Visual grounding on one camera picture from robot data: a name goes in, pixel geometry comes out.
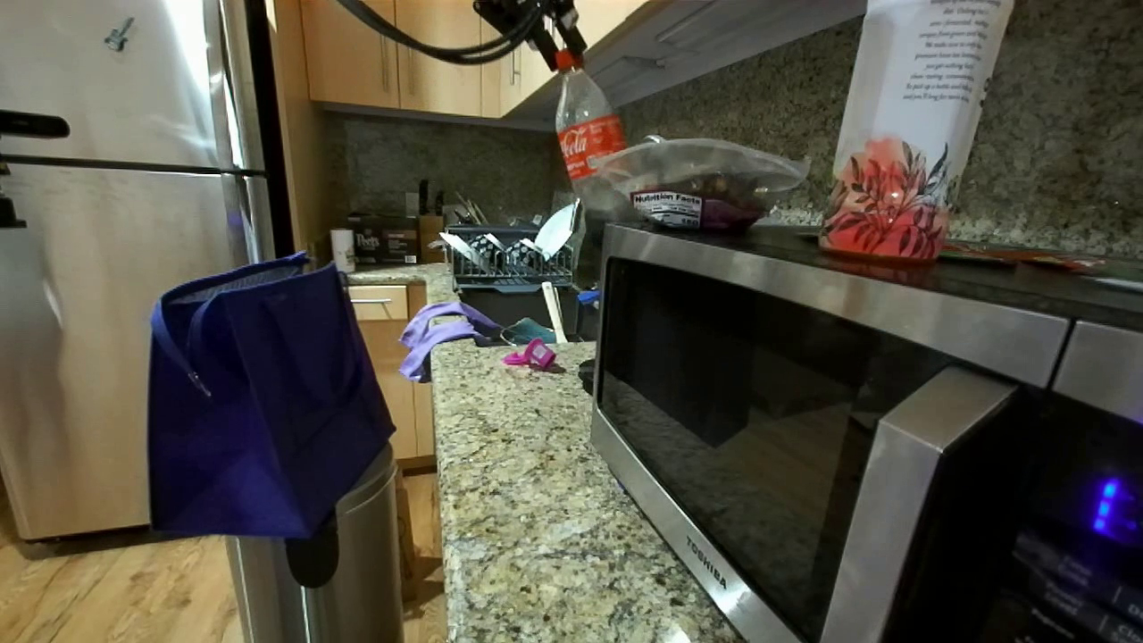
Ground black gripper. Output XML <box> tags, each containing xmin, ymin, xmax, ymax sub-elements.
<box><xmin>471</xmin><ymin>0</ymin><xmax>590</xmax><ymax>71</ymax></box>

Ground coca cola bottle red label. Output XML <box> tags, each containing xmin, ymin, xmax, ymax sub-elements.
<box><xmin>548</xmin><ymin>48</ymin><xmax>632</xmax><ymax>187</ymax></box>

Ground stainless steel microwave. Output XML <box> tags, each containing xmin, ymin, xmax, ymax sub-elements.
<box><xmin>586</xmin><ymin>219</ymin><xmax>1143</xmax><ymax>643</ymax></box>

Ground dish rack with dishes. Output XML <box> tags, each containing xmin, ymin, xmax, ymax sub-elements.
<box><xmin>434</xmin><ymin>193</ymin><xmax>590</xmax><ymax>295</ymax></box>

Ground white cup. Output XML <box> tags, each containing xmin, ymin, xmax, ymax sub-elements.
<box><xmin>328</xmin><ymin>224</ymin><xmax>359</xmax><ymax>274</ymax></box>

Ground purple cloth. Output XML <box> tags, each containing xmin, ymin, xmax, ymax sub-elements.
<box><xmin>395</xmin><ymin>295</ymin><xmax>503</xmax><ymax>386</ymax></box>

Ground small pink item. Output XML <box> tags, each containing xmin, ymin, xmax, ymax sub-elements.
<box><xmin>496</xmin><ymin>337</ymin><xmax>565</xmax><ymax>376</ymax></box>

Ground white pouch with red fruit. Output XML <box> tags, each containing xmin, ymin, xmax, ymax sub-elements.
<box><xmin>816</xmin><ymin>0</ymin><xmax>1017</xmax><ymax>266</ymax></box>

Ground wooden cabinet drawer front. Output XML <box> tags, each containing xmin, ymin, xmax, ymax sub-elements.
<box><xmin>344</xmin><ymin>274</ymin><xmax>439</xmax><ymax>470</ymax></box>

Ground dark blue cloth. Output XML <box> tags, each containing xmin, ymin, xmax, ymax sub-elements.
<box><xmin>146</xmin><ymin>250</ymin><xmax>398</xmax><ymax>542</ymax></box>

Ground stainless steel fridge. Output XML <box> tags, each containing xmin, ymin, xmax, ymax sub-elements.
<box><xmin>0</xmin><ymin>0</ymin><xmax>283</xmax><ymax>545</ymax></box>

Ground stainless steel trash can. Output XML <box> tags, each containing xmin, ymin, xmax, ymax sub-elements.
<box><xmin>223</xmin><ymin>443</ymin><xmax>407</xmax><ymax>643</ymax></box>

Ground grey wall cabinet underside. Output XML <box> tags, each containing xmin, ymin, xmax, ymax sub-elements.
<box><xmin>567</xmin><ymin>0</ymin><xmax>866</xmax><ymax>119</ymax></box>

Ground wooden wall cabinets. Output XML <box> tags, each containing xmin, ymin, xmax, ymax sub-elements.
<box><xmin>291</xmin><ymin>0</ymin><xmax>654</xmax><ymax>120</ymax></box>

